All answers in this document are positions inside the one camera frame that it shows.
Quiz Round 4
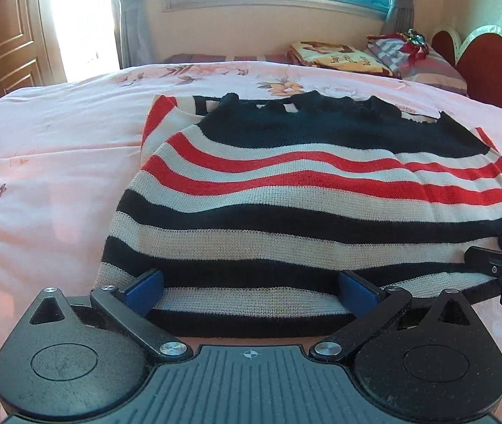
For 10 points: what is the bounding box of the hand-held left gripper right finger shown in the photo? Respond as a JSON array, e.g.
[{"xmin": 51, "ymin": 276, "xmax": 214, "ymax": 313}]
[{"xmin": 310, "ymin": 269, "xmax": 475, "ymax": 363}]

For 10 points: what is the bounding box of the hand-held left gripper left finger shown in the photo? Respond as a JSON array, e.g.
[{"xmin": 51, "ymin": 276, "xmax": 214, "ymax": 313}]
[{"xmin": 27, "ymin": 269, "xmax": 194, "ymax": 360}]

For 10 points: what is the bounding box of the striped knit sweater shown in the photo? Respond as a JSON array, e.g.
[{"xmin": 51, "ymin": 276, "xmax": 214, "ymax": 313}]
[{"xmin": 93, "ymin": 90, "xmax": 502, "ymax": 338}]

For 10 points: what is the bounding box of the pile of folded clothes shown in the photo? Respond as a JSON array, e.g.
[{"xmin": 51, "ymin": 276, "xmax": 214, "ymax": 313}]
[{"xmin": 367, "ymin": 29, "xmax": 432, "ymax": 77}]

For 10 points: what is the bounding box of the red white scalloped headboard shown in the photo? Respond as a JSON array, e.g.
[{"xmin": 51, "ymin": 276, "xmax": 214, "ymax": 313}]
[{"xmin": 430, "ymin": 25, "xmax": 502, "ymax": 123}]

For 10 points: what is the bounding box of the striped pillow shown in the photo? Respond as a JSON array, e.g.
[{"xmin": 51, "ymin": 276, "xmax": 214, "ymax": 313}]
[{"xmin": 399, "ymin": 46, "xmax": 470, "ymax": 98}]

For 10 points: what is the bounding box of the yellow printed blanket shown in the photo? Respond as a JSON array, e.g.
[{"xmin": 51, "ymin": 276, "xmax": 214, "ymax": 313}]
[{"xmin": 287, "ymin": 41, "xmax": 402, "ymax": 79}]

